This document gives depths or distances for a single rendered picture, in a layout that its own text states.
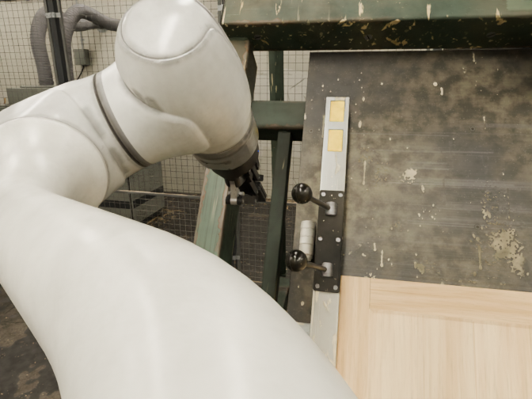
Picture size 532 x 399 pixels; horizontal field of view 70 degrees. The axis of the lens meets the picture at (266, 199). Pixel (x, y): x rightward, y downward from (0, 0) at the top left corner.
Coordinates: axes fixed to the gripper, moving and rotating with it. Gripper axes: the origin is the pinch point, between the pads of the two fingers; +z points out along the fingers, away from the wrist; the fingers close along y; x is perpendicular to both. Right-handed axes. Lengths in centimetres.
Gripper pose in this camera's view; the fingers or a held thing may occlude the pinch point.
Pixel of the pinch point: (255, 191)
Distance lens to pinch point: 69.0
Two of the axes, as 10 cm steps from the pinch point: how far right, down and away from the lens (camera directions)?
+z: 1.6, 3.1, 9.4
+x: 9.8, 0.5, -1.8
